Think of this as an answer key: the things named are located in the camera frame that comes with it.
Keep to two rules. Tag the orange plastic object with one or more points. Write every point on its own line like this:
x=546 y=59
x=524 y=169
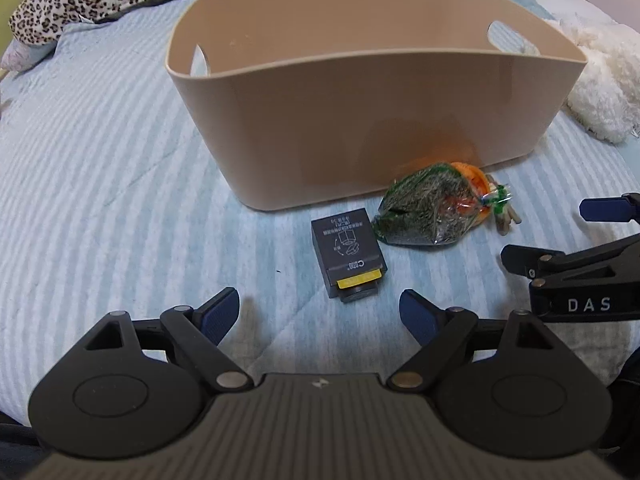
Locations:
x=472 y=177

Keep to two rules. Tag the beige plastic basket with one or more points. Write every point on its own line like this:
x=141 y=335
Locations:
x=350 y=125

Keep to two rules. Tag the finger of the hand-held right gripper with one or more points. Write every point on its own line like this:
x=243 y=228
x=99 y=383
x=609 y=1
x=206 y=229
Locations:
x=575 y=280
x=607 y=208

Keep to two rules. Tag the leopard print blanket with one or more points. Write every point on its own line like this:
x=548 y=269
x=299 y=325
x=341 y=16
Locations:
x=75 y=0

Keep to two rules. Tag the yellow-green object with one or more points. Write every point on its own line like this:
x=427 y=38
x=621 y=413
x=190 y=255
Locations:
x=7 y=0

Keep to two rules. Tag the bundle of wooden sticks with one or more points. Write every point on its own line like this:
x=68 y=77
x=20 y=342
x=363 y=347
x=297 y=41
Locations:
x=510 y=217

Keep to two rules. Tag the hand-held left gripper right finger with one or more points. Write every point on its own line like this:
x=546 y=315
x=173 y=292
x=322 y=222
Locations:
x=418 y=317

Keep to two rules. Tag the white fluffy plush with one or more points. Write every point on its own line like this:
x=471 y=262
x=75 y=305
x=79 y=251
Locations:
x=605 y=80

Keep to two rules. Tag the pinkish grey cloth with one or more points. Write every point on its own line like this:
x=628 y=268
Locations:
x=25 y=55

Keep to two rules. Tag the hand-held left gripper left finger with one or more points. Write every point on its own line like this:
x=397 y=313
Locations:
x=221 y=312

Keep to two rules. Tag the black box with yellow label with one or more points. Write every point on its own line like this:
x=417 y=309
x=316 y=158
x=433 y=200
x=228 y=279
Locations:
x=345 y=250

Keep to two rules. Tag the blue striped bed quilt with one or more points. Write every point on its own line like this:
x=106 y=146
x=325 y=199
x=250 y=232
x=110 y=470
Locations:
x=100 y=185

